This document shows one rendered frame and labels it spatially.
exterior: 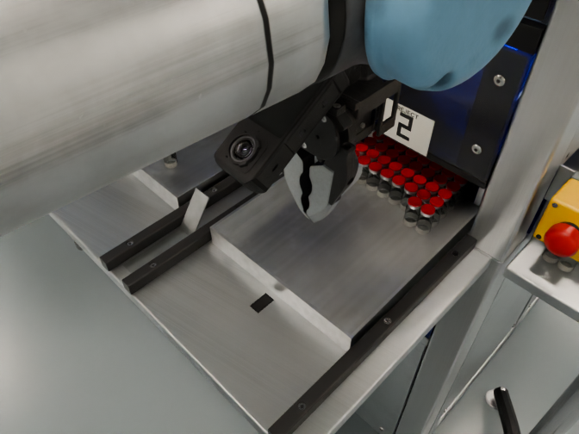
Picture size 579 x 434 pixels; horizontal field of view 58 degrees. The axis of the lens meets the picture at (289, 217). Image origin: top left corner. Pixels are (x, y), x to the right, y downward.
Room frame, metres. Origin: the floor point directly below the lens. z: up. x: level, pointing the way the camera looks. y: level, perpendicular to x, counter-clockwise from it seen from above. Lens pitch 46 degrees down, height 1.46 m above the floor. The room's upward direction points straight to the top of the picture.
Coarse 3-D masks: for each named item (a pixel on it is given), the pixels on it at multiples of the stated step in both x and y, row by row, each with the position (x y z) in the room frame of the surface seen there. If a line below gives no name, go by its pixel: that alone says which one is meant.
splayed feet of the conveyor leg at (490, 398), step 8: (488, 392) 0.69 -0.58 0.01; (496, 392) 0.66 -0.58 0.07; (504, 392) 0.65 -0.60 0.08; (488, 400) 0.66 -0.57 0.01; (496, 400) 0.63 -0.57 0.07; (504, 400) 0.62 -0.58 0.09; (496, 408) 0.64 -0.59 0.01; (504, 408) 0.60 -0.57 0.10; (512, 408) 0.60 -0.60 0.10; (504, 416) 0.57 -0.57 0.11; (512, 416) 0.57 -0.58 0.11; (504, 424) 0.55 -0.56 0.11; (512, 424) 0.55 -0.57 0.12; (504, 432) 0.53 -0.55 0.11; (512, 432) 0.52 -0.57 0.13
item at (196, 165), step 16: (224, 128) 0.78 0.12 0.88; (192, 144) 0.74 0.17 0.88; (208, 144) 0.74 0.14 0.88; (160, 160) 0.69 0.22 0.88; (192, 160) 0.69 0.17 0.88; (208, 160) 0.69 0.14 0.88; (144, 176) 0.63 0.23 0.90; (160, 176) 0.65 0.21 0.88; (176, 176) 0.65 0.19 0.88; (192, 176) 0.65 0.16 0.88; (208, 176) 0.65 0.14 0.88; (224, 176) 0.63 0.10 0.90; (160, 192) 0.60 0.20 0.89; (176, 192) 0.61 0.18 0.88; (192, 192) 0.59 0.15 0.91; (176, 208) 0.57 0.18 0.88
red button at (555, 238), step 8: (560, 224) 0.42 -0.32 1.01; (552, 232) 0.41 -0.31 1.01; (560, 232) 0.41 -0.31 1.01; (568, 232) 0.40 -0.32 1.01; (576, 232) 0.41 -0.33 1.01; (544, 240) 0.41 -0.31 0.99; (552, 240) 0.41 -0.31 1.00; (560, 240) 0.40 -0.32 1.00; (568, 240) 0.40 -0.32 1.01; (576, 240) 0.40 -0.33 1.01; (552, 248) 0.40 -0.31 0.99; (560, 248) 0.40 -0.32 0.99; (568, 248) 0.39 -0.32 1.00; (576, 248) 0.39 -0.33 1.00; (560, 256) 0.40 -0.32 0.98; (568, 256) 0.39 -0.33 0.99
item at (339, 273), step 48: (288, 192) 0.61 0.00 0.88; (240, 240) 0.51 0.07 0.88; (288, 240) 0.51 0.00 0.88; (336, 240) 0.51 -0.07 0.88; (384, 240) 0.51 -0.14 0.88; (432, 240) 0.51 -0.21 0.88; (288, 288) 0.40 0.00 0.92; (336, 288) 0.42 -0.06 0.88; (384, 288) 0.42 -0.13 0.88; (336, 336) 0.34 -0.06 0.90
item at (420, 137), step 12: (408, 108) 0.60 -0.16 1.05; (384, 120) 0.63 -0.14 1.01; (396, 120) 0.61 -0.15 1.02; (408, 120) 0.60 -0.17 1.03; (420, 120) 0.59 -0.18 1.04; (432, 120) 0.57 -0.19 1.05; (408, 132) 0.60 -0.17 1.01; (420, 132) 0.58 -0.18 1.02; (432, 132) 0.57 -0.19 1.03; (408, 144) 0.59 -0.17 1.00; (420, 144) 0.58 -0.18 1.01
